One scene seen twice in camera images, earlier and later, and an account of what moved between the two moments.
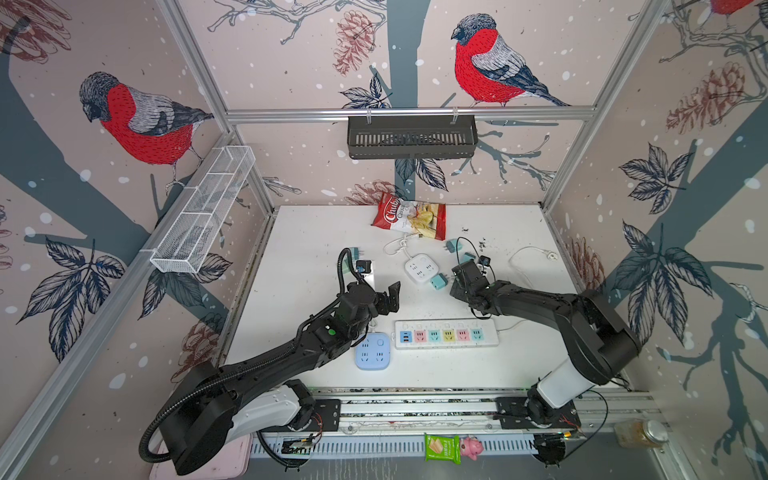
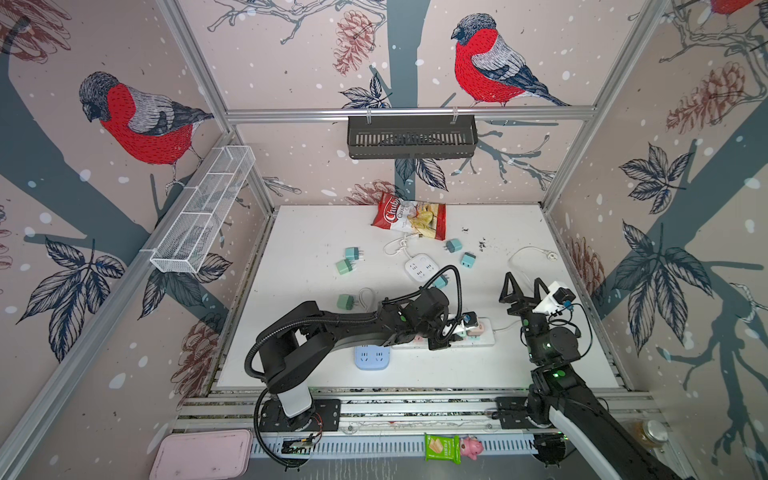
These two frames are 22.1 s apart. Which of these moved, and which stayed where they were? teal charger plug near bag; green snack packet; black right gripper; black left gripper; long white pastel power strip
Moved: black right gripper; black left gripper
Stayed: long white pastel power strip; teal charger plug near bag; green snack packet
